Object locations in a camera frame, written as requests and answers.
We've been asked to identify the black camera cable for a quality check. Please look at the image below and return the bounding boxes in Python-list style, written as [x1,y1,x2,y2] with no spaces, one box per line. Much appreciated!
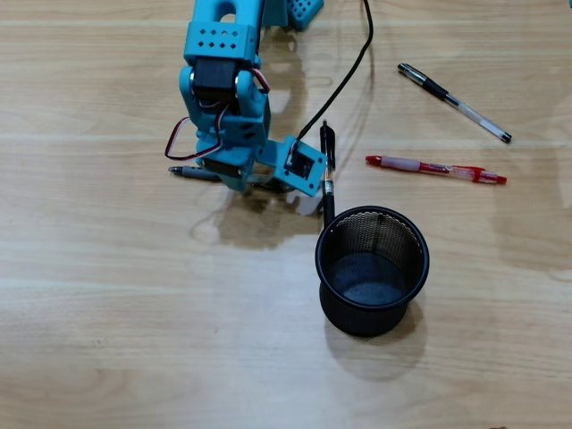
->
[297,0,374,142]

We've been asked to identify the clear pen with grey grip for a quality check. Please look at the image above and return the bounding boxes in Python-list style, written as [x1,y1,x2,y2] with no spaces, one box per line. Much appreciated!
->
[168,165,223,182]

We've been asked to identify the red white black servo wire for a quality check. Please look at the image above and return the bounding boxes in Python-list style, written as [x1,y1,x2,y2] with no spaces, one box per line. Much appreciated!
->
[164,103,224,162]

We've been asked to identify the red retractable pen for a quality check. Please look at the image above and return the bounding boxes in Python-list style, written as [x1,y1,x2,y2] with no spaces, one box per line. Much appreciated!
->
[365,155,508,186]

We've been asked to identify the blue perforated robot base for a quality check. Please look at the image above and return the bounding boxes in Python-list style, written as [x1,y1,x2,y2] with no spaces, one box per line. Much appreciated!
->
[285,0,325,31]

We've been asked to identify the clear pen with black grip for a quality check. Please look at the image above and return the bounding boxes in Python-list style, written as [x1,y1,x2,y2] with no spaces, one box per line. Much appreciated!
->
[319,119,337,227]

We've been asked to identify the black mesh pen holder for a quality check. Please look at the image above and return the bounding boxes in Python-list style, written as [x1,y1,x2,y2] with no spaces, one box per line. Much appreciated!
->
[315,205,431,339]

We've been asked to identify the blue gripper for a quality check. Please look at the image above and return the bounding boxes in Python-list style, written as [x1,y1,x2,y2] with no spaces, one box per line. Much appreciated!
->
[194,132,272,194]

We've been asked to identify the clear stick pen black cap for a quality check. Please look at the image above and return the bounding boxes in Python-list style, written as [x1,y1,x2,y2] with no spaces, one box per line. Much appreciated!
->
[397,63,513,145]

